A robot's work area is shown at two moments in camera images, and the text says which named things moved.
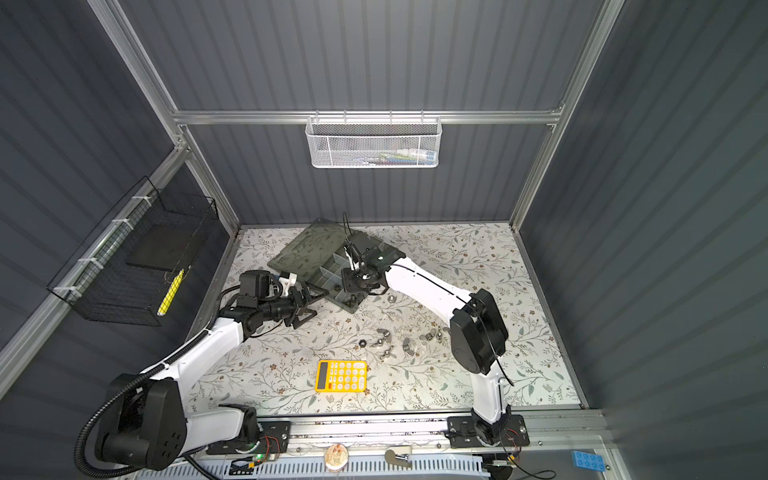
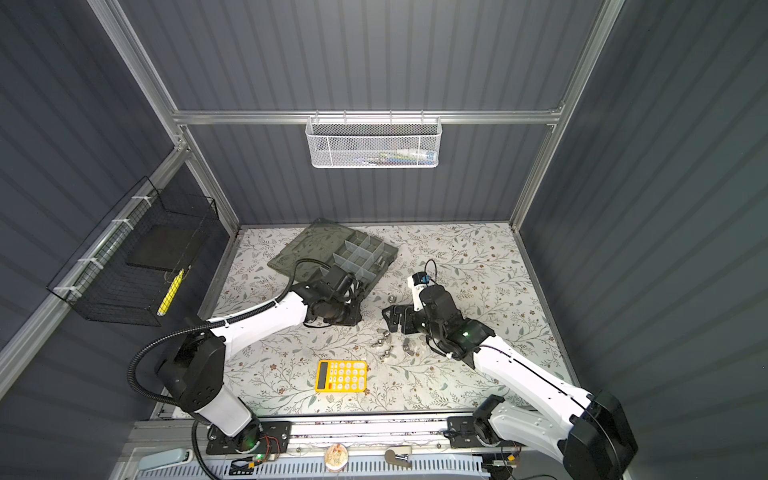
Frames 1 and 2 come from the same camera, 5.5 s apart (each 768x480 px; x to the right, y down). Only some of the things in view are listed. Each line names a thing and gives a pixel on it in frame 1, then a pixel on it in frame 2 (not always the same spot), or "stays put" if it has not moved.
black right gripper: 348,284 to 408,312
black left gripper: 298,305 to 354,318
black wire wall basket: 126,273 stays put
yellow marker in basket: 171,293 stays put
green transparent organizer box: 316,252 stays put
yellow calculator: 341,376 stays put
